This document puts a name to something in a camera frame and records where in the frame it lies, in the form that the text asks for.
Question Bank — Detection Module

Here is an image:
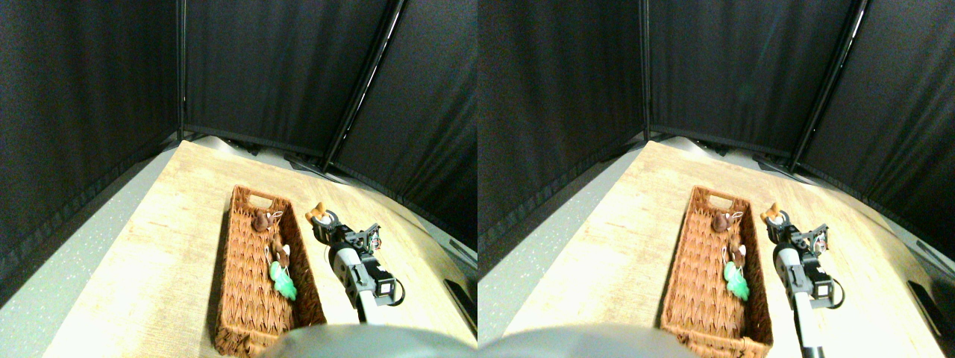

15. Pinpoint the dark brown plush toy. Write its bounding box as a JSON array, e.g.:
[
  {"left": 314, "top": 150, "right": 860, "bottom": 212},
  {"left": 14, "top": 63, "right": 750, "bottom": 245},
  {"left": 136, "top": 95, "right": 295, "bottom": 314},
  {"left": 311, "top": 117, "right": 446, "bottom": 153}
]
[
  {"left": 710, "top": 211, "right": 743, "bottom": 233},
  {"left": 251, "top": 210, "right": 283, "bottom": 232}
]

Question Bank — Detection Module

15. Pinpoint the green plush toy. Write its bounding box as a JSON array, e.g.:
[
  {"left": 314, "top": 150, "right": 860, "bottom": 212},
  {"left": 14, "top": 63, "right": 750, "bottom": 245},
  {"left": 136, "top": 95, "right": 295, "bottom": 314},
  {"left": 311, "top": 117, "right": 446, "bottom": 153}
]
[
  {"left": 269, "top": 263, "right": 298, "bottom": 301},
  {"left": 724, "top": 261, "right": 751, "bottom": 301}
]

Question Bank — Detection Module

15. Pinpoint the brown wicker basket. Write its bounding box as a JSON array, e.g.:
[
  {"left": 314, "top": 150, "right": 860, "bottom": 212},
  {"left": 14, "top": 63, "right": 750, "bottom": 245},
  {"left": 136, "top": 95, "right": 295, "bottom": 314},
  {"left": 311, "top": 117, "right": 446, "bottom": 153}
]
[
  {"left": 660, "top": 186, "right": 774, "bottom": 357},
  {"left": 214, "top": 185, "right": 327, "bottom": 357}
]

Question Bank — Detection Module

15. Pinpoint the black curtain stand pole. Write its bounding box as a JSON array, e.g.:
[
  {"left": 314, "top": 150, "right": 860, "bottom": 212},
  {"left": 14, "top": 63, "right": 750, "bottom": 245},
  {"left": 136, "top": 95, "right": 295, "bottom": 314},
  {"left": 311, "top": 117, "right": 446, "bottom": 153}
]
[
  {"left": 176, "top": 0, "right": 187, "bottom": 139},
  {"left": 791, "top": 0, "right": 870, "bottom": 169},
  {"left": 322, "top": 0, "right": 407, "bottom": 169},
  {"left": 639, "top": 0, "right": 651, "bottom": 139}
]

